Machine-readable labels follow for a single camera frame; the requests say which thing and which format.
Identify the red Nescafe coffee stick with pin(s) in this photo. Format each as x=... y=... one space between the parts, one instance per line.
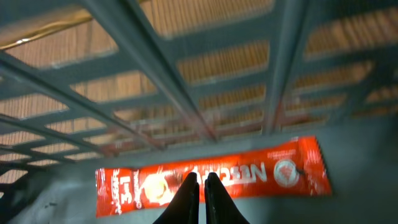
x=292 y=168

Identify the grey plastic shopping basket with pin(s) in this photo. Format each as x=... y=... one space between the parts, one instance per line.
x=92 y=84

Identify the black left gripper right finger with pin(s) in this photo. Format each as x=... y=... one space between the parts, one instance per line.
x=220 y=208

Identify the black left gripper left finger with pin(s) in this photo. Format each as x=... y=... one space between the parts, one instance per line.
x=183 y=209

